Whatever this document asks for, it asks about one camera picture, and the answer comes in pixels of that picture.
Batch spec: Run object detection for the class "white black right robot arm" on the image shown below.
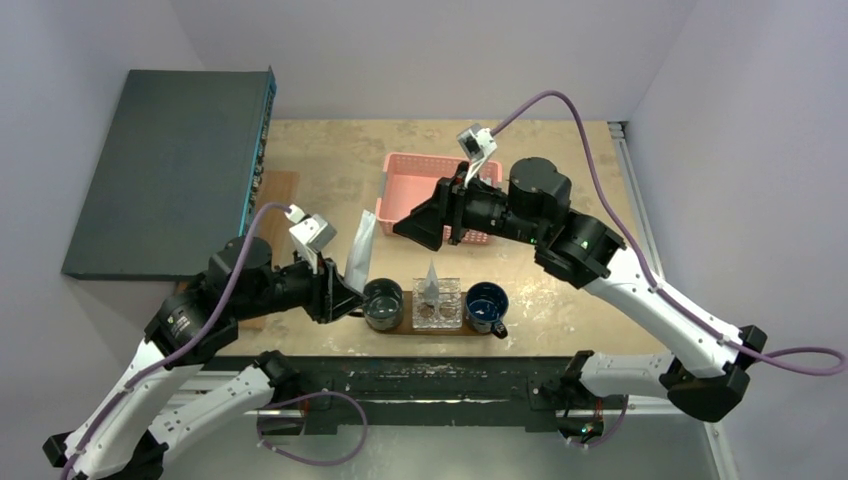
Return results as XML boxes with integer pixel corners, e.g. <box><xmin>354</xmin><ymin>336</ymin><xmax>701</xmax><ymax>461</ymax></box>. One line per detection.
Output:
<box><xmin>393</xmin><ymin>157</ymin><xmax>767</xmax><ymax>423</ymax></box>

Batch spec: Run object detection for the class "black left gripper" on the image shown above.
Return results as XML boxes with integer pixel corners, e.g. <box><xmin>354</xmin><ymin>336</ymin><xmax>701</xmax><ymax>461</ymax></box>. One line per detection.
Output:
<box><xmin>237</xmin><ymin>242</ymin><xmax>369</xmax><ymax>322</ymax></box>

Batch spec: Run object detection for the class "white grey toothpaste tube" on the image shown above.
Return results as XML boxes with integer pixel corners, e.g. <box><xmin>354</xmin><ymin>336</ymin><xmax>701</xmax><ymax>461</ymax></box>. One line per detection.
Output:
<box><xmin>422</xmin><ymin>261</ymin><xmax>440</xmax><ymax>305</ymax></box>

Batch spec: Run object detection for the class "dark grey shelf board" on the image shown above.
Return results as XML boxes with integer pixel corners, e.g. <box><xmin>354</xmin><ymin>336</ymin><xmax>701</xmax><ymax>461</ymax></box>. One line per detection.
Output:
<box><xmin>61</xmin><ymin>69</ymin><xmax>277</xmax><ymax>281</ymax></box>

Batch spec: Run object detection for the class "dark green grey mug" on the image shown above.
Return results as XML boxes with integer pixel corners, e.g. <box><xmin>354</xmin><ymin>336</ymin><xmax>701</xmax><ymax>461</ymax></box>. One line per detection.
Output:
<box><xmin>362</xmin><ymin>278</ymin><xmax>404</xmax><ymax>331</ymax></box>

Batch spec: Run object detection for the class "clear crystal toothbrush holder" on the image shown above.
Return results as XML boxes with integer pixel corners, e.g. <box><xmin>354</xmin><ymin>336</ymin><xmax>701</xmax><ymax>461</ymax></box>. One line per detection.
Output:
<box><xmin>411</xmin><ymin>278</ymin><xmax>463</xmax><ymax>331</ymax></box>

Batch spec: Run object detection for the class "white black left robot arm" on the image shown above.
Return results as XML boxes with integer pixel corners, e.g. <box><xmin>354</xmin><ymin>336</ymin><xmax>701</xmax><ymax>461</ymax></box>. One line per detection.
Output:
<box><xmin>43</xmin><ymin>236</ymin><xmax>364</xmax><ymax>479</ymax></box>

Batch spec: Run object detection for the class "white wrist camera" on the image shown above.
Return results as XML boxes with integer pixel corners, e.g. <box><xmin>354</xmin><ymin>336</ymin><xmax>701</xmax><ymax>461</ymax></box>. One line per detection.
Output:
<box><xmin>286</xmin><ymin>204</ymin><xmax>337</xmax><ymax>274</ymax></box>
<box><xmin>457</xmin><ymin>123</ymin><xmax>497</xmax><ymax>187</ymax></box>

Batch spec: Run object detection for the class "oval dark wooden tray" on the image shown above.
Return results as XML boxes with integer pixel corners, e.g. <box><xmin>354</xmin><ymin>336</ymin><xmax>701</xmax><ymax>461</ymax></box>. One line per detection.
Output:
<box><xmin>385</xmin><ymin>290</ymin><xmax>484</xmax><ymax>337</ymax></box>

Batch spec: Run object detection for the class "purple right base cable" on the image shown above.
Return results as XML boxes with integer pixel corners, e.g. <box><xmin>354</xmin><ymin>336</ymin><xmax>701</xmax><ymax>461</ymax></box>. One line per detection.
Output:
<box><xmin>563</xmin><ymin>394</ymin><xmax>631</xmax><ymax>452</ymax></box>

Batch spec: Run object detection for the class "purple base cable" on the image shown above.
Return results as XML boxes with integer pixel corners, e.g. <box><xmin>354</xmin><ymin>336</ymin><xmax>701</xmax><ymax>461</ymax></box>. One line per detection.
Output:
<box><xmin>256</xmin><ymin>393</ymin><xmax>370</xmax><ymax>468</ymax></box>
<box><xmin>563</xmin><ymin>394</ymin><xmax>631</xmax><ymax>452</ymax></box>

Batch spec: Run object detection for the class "white red toothpaste tube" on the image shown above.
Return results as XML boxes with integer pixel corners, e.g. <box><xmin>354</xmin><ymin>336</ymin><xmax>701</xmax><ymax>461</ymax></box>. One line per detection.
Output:
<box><xmin>343</xmin><ymin>210</ymin><xmax>377</xmax><ymax>293</ymax></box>

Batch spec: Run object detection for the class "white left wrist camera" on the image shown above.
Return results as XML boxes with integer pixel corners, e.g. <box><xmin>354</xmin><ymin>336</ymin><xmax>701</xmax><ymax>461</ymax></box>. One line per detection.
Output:
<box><xmin>286</xmin><ymin>204</ymin><xmax>337</xmax><ymax>274</ymax></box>

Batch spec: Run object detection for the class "navy blue mug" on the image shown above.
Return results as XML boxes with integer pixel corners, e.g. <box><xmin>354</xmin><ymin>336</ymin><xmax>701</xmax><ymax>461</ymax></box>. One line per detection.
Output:
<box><xmin>463</xmin><ymin>282</ymin><xmax>509</xmax><ymax>339</ymax></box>

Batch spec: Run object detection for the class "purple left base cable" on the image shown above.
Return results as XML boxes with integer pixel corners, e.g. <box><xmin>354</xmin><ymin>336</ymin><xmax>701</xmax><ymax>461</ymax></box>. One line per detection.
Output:
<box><xmin>256</xmin><ymin>393</ymin><xmax>370</xmax><ymax>468</ymax></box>

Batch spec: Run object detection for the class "light wooden base board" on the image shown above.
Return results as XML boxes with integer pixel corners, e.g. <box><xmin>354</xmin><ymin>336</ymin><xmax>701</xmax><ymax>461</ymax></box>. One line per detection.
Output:
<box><xmin>239</xmin><ymin>170</ymin><xmax>300</xmax><ymax>333</ymax></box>

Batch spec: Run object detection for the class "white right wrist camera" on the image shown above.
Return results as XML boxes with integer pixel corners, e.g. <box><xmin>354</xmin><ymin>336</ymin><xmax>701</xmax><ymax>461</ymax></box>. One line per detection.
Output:
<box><xmin>457</xmin><ymin>123</ymin><xmax>497</xmax><ymax>187</ymax></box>

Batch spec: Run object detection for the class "aluminium frame rail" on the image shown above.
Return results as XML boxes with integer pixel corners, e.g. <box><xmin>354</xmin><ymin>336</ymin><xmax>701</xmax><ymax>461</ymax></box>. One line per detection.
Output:
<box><xmin>608</xmin><ymin>121</ymin><xmax>721</xmax><ymax>417</ymax></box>

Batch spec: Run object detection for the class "pink perforated plastic basket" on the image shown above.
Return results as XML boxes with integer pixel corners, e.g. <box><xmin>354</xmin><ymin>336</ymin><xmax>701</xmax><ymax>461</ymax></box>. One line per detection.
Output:
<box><xmin>375</xmin><ymin>152</ymin><xmax>463</xmax><ymax>236</ymax></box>

